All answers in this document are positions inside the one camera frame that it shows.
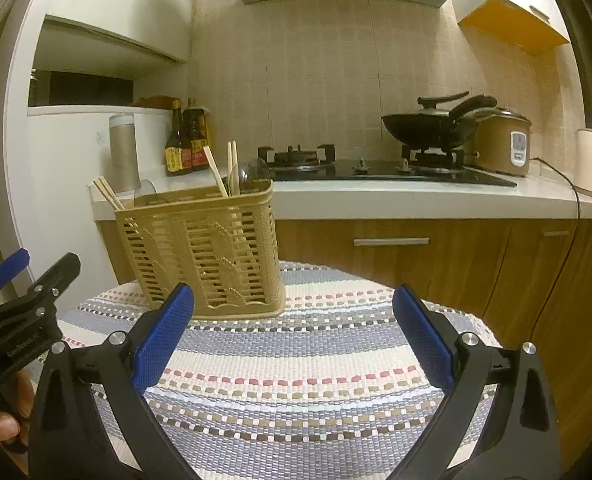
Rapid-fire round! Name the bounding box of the clear plastic spoon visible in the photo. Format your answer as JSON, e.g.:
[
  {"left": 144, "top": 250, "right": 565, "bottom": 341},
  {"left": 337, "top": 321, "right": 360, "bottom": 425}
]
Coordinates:
[
  {"left": 133, "top": 179, "right": 158, "bottom": 207},
  {"left": 238, "top": 158, "right": 271, "bottom": 195}
]

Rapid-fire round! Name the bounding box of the person left hand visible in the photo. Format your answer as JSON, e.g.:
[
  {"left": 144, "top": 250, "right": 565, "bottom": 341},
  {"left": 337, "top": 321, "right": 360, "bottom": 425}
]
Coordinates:
[{"left": 0, "top": 370, "right": 34, "bottom": 446}]

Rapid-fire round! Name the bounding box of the grey cylindrical canister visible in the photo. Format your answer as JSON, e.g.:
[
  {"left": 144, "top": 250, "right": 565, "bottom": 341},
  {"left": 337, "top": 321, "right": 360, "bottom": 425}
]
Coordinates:
[{"left": 110, "top": 114, "right": 140, "bottom": 193}]

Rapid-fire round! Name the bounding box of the tan plastic utensil basket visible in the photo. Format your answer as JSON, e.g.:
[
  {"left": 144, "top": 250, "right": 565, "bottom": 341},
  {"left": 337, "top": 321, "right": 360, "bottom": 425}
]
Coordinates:
[{"left": 115, "top": 180, "right": 285, "bottom": 320}]

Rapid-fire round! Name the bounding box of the dark soy sauce bottle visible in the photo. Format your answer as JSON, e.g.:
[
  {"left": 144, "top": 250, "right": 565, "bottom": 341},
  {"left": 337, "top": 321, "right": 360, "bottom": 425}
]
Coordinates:
[{"left": 165, "top": 99, "right": 184, "bottom": 176}]

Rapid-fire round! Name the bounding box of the black gas stove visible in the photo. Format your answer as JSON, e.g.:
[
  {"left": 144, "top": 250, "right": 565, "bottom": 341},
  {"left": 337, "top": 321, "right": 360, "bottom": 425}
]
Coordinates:
[{"left": 257, "top": 144, "right": 516, "bottom": 188}]

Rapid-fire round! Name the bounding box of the beige rice cooker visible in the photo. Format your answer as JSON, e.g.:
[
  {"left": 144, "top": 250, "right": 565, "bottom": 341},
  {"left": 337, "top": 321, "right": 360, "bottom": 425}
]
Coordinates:
[{"left": 467, "top": 107, "right": 531, "bottom": 177}]

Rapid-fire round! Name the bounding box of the black wok with lid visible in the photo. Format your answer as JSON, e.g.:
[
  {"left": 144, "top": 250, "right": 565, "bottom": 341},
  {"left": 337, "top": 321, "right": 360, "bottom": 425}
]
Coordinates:
[{"left": 382, "top": 91, "right": 497, "bottom": 153}]

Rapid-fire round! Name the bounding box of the black power cable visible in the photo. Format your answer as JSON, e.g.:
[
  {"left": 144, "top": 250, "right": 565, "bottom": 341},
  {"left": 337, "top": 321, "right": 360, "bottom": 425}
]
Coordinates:
[{"left": 528, "top": 155, "right": 584, "bottom": 351}]

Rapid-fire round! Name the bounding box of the orange wall cabinet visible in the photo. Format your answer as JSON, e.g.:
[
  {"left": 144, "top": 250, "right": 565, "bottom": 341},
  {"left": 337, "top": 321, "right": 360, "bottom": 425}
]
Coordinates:
[{"left": 451, "top": 0, "right": 569, "bottom": 54}]

